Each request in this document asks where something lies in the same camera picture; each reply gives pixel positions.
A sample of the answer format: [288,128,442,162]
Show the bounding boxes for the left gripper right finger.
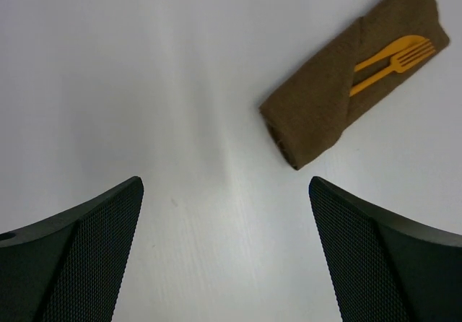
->
[309,177,461,321]

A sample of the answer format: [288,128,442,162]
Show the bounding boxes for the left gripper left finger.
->
[1,176,144,321]

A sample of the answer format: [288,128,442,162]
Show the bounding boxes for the brown cloth napkin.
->
[259,0,450,170]

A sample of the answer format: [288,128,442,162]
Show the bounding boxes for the orange plastic fork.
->
[349,38,437,97]

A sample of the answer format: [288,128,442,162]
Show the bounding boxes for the orange plastic knife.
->
[354,35,427,72]

